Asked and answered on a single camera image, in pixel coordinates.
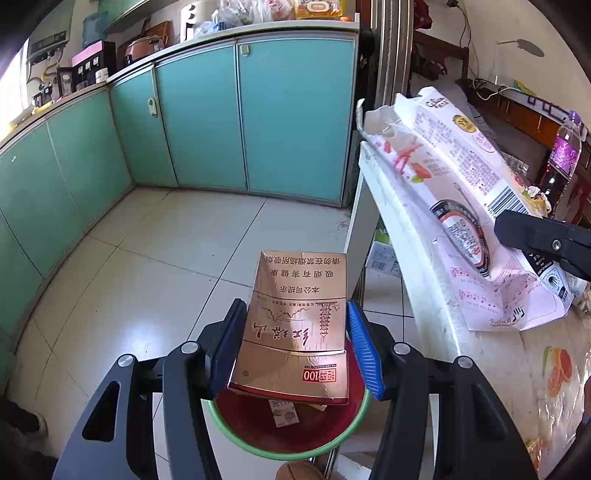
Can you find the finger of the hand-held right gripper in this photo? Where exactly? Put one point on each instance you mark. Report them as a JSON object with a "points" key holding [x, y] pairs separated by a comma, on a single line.
{"points": [[535, 233]]}

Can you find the fruit printed tablecloth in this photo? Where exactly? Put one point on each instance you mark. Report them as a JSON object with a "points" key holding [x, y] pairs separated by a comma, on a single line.
{"points": [[508, 369]]}

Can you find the teal kitchen cabinets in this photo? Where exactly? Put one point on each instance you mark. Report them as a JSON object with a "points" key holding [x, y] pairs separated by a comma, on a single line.
{"points": [[207, 115]]}

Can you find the brown rice cooker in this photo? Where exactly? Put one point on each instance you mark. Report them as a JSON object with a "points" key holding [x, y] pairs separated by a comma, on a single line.
{"points": [[143, 48]]}

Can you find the dark wooden chair back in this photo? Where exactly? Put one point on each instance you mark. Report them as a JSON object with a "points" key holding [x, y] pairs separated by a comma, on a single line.
{"points": [[438, 55]]}

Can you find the pink black box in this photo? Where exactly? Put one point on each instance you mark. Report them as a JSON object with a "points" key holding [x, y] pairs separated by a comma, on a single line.
{"points": [[92, 60]]}

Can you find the white paper scrap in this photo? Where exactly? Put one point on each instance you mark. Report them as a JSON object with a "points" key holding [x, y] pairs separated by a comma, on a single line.
{"points": [[282, 413]]}

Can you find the yellow packet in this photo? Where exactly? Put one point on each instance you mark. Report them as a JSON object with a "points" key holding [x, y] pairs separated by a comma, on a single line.
{"points": [[318, 8]]}

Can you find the printed cardboard box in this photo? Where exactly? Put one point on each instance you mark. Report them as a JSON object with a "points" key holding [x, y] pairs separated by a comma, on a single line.
{"points": [[383, 258]]}

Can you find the brown round object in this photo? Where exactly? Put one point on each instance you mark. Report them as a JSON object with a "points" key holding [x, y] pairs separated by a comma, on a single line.
{"points": [[300, 471]]}

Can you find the person's dark shoe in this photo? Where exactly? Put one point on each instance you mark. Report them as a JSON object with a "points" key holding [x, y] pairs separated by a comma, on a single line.
{"points": [[21, 422]]}

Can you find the copper cigarette carton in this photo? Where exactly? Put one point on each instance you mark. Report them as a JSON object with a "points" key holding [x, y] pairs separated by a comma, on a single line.
{"points": [[286, 323]]}

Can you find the white pink snack bag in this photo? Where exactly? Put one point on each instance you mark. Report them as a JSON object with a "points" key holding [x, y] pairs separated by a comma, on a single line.
{"points": [[452, 161]]}

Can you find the red hanging cloth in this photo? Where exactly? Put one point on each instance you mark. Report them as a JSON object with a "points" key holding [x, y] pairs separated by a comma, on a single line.
{"points": [[421, 11]]}

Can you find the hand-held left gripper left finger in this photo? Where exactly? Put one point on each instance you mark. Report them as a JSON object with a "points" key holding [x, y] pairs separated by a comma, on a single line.
{"points": [[226, 350]]}

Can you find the clear plastic bags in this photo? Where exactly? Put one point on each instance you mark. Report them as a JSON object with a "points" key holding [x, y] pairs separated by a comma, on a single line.
{"points": [[235, 16]]}

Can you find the red basin green rim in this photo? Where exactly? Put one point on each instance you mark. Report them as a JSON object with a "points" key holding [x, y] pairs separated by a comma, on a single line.
{"points": [[258, 424]]}

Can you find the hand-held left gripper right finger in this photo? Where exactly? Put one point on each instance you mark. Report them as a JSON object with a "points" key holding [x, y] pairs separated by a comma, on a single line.
{"points": [[364, 350]]}

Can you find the purple label plastic bottle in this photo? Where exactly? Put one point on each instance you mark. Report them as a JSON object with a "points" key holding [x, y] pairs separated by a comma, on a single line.
{"points": [[564, 152]]}

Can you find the glass door metal frame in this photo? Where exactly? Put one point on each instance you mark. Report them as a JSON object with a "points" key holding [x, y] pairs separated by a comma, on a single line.
{"points": [[392, 50]]}

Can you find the dark wooden sideboard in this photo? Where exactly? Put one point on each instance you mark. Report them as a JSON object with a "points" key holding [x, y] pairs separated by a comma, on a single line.
{"points": [[526, 115]]}

